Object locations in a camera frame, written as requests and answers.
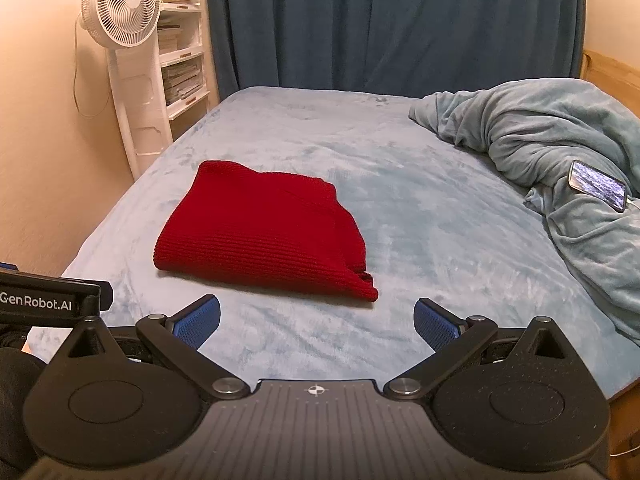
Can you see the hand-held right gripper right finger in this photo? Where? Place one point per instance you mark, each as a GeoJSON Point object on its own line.
{"type": "Point", "coordinates": [437, 325]}

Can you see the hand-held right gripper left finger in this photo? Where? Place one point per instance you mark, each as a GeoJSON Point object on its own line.
{"type": "Point", "coordinates": [197, 322]}

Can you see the red knit sweater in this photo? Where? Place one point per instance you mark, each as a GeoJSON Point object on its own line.
{"type": "Point", "coordinates": [260, 230]}

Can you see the light blue bed sheet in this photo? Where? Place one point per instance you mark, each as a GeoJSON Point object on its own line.
{"type": "Point", "coordinates": [425, 220]}

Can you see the smartphone with lit screen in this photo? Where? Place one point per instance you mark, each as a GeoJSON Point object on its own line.
{"type": "Point", "coordinates": [597, 185]}

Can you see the grey-blue fleece blanket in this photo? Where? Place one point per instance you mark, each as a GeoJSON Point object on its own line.
{"type": "Point", "coordinates": [540, 125]}

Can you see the stack of books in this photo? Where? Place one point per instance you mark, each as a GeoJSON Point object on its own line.
{"type": "Point", "coordinates": [181, 80]}

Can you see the white standing fan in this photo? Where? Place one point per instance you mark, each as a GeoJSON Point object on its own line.
{"type": "Point", "coordinates": [125, 5]}

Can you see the dark blue curtain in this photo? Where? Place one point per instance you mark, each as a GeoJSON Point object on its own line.
{"type": "Point", "coordinates": [375, 25]}

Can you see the white shelf unit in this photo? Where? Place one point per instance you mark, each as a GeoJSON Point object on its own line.
{"type": "Point", "coordinates": [199, 15]}

